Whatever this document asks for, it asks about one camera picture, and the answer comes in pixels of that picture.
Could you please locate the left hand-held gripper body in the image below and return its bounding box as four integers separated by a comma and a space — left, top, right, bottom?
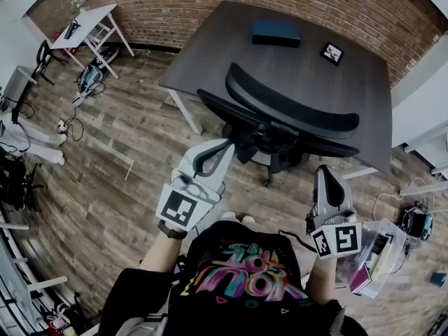
156, 166, 225, 232

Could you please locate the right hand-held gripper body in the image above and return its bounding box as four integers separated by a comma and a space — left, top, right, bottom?
306, 206, 363, 260

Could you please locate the black office chair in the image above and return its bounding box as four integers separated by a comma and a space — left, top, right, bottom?
196, 62, 361, 188

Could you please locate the person's right forearm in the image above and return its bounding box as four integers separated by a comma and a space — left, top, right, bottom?
306, 255, 339, 306

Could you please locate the person's left forearm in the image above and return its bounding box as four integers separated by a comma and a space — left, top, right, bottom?
139, 234, 183, 276

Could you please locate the clear plastic storage bin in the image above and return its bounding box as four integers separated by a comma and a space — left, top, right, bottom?
335, 220, 409, 300

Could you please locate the black printed t-shirt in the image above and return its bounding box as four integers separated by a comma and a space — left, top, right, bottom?
101, 220, 368, 336

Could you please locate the black and teal floor device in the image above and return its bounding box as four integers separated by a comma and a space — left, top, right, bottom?
398, 204, 434, 241

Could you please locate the small teal object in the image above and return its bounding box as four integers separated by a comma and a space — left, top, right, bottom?
429, 272, 448, 288

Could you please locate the dark wooden desk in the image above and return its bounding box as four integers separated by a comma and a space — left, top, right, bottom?
159, 0, 393, 181

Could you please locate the blue and white floor appliance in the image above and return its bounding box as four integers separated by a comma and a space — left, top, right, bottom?
72, 47, 120, 106

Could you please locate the small black framed picture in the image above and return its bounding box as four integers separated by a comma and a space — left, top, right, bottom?
319, 41, 345, 67

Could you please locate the dark blue box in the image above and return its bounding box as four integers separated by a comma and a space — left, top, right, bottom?
251, 20, 302, 48

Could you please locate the small white side table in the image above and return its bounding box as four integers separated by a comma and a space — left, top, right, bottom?
50, 3, 136, 80

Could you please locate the black handheld tool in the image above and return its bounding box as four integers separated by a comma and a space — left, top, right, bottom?
64, 20, 81, 40

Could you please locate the black metal chair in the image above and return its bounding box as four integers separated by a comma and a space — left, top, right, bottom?
33, 39, 69, 85

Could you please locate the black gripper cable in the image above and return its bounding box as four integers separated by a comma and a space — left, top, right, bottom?
278, 229, 316, 251

